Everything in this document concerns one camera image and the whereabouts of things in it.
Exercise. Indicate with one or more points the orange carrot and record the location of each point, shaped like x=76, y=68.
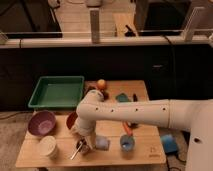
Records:
x=127, y=129

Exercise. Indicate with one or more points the dark grape bunch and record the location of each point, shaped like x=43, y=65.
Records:
x=106, y=95

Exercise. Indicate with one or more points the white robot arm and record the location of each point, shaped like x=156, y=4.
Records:
x=193, y=116

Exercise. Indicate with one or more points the teal sponge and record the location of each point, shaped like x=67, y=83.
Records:
x=122, y=97

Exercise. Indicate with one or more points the metal cup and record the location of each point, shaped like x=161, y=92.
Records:
x=83, y=147

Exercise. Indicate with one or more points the white horizontal rail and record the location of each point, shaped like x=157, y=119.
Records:
x=105, y=41

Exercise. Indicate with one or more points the brown bowl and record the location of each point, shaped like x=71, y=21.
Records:
x=71, y=120

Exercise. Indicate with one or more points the blue box on floor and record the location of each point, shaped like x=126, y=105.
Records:
x=169, y=144

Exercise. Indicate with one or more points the purple bowl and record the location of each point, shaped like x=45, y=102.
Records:
x=42, y=123

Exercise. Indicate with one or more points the green plastic tray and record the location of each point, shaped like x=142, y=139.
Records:
x=57, y=92

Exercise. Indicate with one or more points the white cup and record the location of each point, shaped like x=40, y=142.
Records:
x=47, y=147

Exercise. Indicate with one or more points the blue grey cloth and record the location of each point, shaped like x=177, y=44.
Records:
x=102, y=143

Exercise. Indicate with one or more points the metal fork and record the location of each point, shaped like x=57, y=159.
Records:
x=76, y=152

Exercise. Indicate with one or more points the blue cup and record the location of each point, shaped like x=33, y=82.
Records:
x=127, y=143

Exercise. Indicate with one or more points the orange fruit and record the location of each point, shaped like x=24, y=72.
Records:
x=101, y=84

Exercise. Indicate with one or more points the wooden table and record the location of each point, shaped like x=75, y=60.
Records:
x=148, y=148

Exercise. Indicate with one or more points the black round gadget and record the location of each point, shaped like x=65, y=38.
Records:
x=134, y=125

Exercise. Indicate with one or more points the white slanted post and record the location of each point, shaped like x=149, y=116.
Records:
x=192, y=23

